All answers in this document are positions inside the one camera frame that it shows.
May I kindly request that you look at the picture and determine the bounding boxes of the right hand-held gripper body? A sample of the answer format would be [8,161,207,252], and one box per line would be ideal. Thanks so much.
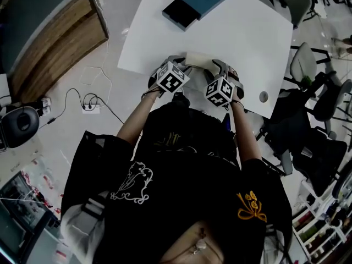
[203,71,245,108]

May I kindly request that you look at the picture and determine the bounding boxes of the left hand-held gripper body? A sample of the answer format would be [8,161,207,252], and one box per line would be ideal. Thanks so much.
[147,56,194,94]

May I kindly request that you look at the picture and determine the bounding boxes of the white rectangular block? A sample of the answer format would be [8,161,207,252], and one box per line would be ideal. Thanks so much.
[183,51,218,69]

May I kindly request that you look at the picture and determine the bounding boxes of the person's left forearm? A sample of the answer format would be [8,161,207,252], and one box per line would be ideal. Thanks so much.
[116,90,162,147]

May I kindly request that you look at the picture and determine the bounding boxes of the person's right forearm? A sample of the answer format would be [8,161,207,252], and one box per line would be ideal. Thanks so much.
[229,100,262,164]

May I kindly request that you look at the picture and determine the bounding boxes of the beige shell chair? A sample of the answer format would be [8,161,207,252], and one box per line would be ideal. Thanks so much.
[283,42,339,94]

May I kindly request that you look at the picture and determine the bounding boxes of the tall black office chair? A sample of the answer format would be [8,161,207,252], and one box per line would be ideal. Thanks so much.
[255,87,317,161]

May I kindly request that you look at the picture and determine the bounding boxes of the white power strip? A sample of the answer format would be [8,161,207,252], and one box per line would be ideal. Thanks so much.
[81,103,101,115]

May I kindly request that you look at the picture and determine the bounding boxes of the person's black embroidered shirt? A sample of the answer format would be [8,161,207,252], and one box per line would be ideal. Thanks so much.
[60,96,294,264]

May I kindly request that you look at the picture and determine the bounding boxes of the wooden platform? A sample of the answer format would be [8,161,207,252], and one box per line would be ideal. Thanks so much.
[9,0,109,105]

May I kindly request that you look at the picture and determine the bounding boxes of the black mesh office chair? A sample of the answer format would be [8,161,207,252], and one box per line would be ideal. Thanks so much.
[290,130,349,198]

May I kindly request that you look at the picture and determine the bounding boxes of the pile of clear red-label packets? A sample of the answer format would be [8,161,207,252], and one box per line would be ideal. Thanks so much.
[21,157,64,217]

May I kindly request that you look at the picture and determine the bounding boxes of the dark glass cabinet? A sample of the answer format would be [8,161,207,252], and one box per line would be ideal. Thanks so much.
[0,171,53,232]

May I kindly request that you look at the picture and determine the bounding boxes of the long black cable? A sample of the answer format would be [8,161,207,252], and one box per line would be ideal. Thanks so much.
[81,93,125,125]

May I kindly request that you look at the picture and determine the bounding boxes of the white cable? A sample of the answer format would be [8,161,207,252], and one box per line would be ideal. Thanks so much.
[67,0,113,107]

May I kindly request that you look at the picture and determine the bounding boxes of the black cable with adapter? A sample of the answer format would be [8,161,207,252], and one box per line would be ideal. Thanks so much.
[37,87,85,130]

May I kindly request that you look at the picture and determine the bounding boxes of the person's pendant necklace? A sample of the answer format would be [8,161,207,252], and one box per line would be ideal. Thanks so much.
[175,228,218,261]

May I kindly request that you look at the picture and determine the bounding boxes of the white grey shoulder strap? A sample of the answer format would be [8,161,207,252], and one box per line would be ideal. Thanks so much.
[263,223,287,264]
[59,190,107,259]

